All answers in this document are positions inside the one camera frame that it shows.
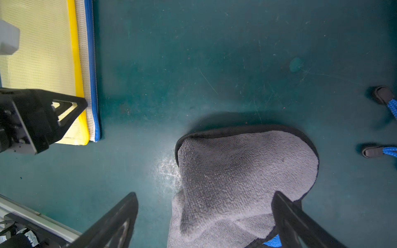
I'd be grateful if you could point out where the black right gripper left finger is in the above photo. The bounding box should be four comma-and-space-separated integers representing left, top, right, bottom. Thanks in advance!
69, 192, 139, 248

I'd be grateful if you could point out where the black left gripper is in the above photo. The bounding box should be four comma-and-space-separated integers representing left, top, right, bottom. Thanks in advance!
1, 88, 88, 155

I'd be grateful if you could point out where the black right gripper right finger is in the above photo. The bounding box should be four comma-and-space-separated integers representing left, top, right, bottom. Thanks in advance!
271, 191, 345, 248

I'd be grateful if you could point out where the yellow mesh document bag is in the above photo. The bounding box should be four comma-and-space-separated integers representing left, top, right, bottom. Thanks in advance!
0, 0, 91, 146

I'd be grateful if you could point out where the grey blue microfibre cloth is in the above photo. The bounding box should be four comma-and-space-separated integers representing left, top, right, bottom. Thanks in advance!
167, 125, 319, 248

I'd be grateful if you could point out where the blue zipper document bag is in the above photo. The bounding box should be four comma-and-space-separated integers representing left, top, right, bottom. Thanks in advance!
372, 86, 397, 118

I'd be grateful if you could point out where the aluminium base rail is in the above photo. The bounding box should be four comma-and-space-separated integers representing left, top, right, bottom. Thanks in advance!
1, 195, 81, 248

